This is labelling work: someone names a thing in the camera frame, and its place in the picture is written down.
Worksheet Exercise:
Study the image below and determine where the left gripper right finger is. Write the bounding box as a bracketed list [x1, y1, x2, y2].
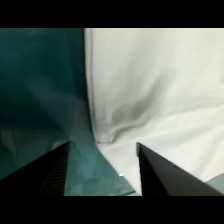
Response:
[135, 141, 224, 197]

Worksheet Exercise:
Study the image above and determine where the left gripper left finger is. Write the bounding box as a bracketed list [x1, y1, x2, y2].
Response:
[0, 140, 71, 197]

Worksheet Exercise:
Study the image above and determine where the white shirt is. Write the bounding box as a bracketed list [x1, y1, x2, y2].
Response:
[83, 27, 224, 196]

